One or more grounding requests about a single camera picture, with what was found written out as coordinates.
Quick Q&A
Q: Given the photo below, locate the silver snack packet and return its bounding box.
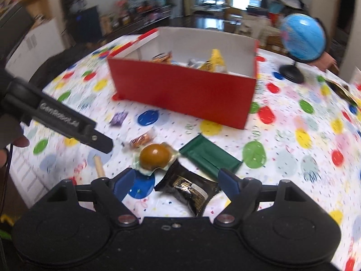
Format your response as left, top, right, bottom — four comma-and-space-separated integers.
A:
186, 58, 208, 70

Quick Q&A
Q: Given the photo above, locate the blue desk globe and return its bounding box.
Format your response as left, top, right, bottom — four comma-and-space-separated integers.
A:
278, 13, 329, 84

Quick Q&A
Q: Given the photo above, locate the orange snack packet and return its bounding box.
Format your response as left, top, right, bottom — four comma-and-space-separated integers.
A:
150, 51, 173, 64

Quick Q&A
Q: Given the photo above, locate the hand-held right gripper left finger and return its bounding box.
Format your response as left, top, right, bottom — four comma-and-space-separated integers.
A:
60, 167, 140, 228

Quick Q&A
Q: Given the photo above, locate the orange brown candy packet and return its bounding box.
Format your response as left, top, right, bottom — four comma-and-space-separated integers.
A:
121, 129, 157, 149

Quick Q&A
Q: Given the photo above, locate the purple candy wrapper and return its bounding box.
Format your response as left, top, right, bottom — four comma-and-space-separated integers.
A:
109, 111, 128, 127

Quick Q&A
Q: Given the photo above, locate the dark green snack packet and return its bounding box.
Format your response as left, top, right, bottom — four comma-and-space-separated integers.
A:
179, 133, 244, 176

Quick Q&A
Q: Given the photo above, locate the polka dot tablecloth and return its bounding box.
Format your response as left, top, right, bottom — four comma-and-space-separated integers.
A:
8, 32, 361, 271

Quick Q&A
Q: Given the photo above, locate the dark wooden television cabinet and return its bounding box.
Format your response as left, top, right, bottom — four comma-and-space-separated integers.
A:
101, 3, 173, 31

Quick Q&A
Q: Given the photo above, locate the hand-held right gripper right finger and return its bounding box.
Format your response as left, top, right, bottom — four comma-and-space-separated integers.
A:
215, 168, 295, 229

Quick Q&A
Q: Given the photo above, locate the black snack packet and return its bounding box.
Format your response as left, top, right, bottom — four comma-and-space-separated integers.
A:
154, 159, 222, 217

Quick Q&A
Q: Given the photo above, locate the short wooden stick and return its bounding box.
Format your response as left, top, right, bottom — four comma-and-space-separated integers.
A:
93, 155, 106, 177

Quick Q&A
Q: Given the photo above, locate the red cardboard box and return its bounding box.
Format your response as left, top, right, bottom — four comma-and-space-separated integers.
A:
106, 26, 260, 130

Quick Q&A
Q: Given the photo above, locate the person's left hand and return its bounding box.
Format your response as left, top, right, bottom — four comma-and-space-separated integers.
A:
0, 135, 30, 168

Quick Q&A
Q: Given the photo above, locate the yellow snack packet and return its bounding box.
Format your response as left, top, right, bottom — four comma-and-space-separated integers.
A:
201, 48, 228, 73

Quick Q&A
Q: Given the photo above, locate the black jacket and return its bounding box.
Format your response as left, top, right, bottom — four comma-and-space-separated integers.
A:
33, 50, 86, 91

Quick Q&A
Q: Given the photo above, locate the white cabinet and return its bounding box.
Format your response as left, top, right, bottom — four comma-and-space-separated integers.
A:
5, 20, 66, 72

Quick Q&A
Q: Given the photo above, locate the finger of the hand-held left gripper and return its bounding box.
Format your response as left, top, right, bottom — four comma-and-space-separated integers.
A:
92, 129, 115, 154

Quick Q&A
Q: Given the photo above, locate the braised egg clear packet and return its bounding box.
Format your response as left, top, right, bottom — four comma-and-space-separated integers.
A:
132, 143, 181, 176

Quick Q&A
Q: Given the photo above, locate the green gold snack packet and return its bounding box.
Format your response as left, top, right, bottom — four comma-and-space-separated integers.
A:
326, 78, 361, 107

